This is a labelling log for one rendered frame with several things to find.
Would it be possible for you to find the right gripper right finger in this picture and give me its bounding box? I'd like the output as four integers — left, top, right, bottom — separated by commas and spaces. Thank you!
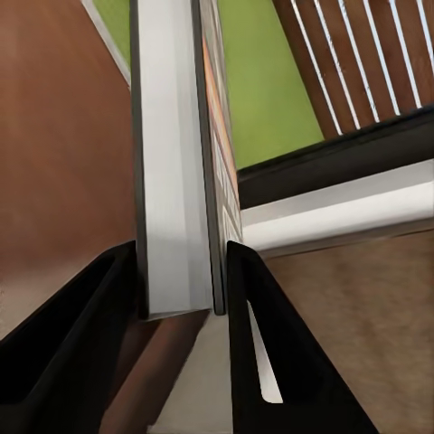
227, 241, 379, 434

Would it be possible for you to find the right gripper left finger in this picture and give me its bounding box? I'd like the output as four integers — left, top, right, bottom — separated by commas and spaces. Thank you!
0, 241, 137, 434

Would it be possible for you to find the hardback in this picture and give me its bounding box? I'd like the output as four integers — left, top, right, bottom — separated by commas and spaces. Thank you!
128, 0, 243, 322

